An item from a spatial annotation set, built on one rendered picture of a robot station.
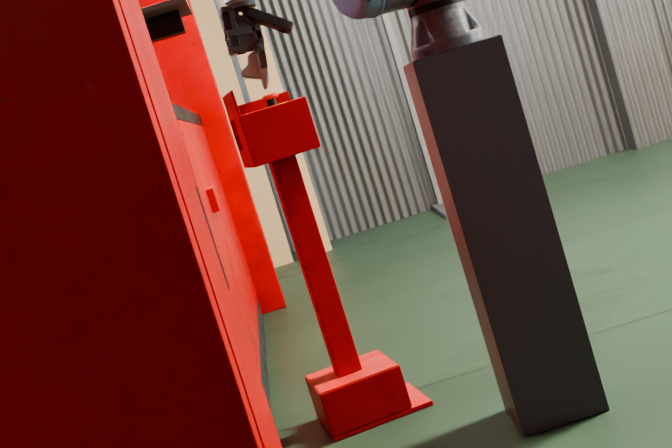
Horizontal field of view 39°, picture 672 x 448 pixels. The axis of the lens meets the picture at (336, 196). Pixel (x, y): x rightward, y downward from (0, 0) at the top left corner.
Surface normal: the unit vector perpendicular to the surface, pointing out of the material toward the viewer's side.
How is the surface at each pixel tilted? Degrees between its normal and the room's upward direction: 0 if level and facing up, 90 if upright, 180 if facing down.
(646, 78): 90
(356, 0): 97
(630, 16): 90
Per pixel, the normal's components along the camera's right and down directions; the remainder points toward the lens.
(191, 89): 0.09, 0.06
